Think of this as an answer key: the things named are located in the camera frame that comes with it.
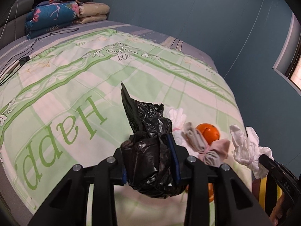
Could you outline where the white tissue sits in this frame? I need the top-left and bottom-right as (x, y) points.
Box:
(230, 125), (274, 179)

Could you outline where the black plastic bag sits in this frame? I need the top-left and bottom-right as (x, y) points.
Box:
(120, 85), (186, 199)

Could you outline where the yellow rimmed trash bin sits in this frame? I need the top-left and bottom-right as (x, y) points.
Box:
(252, 177), (283, 216)

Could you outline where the person's right hand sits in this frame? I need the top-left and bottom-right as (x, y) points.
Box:
(269, 194), (285, 225)

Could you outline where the grey pink cloth bundle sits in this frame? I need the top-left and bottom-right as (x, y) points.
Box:
(182, 122), (230, 167)

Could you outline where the green white patterned quilt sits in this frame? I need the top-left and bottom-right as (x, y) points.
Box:
(1, 28), (244, 213)

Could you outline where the striped grey bed sheet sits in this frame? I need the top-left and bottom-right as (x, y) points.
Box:
(1, 21), (217, 71)

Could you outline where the grey padded headboard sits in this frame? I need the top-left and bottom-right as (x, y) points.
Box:
(1, 0), (93, 48)

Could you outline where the blue floral folded blanket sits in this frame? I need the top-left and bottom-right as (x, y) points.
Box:
(24, 2), (80, 39)

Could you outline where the beige folded blanket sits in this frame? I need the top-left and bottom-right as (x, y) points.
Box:
(74, 2), (110, 24)

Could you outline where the window with brown frame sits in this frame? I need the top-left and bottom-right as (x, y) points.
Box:
(272, 13), (300, 95)

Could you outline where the black charger cable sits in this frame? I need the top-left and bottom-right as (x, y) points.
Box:
(0, 27), (80, 86)

